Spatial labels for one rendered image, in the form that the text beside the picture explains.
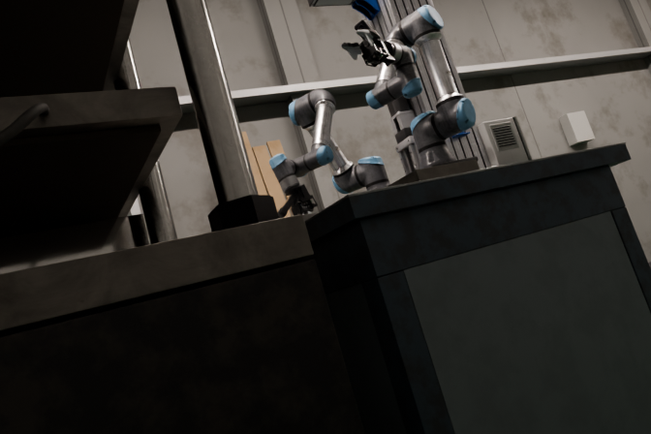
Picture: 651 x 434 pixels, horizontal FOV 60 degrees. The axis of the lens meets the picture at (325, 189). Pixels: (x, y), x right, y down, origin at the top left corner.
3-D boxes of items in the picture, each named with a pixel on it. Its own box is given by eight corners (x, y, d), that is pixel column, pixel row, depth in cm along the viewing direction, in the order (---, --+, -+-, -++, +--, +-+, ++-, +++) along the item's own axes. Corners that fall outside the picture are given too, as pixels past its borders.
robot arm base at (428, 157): (444, 171, 239) (436, 150, 240) (465, 160, 225) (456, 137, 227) (415, 177, 232) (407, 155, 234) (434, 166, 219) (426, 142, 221)
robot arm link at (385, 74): (380, 28, 244) (359, 98, 212) (400, 15, 237) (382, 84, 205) (396, 47, 249) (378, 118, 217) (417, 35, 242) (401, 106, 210)
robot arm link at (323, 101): (344, 92, 267) (336, 168, 235) (325, 102, 272) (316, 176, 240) (329, 76, 260) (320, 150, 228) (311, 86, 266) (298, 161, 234)
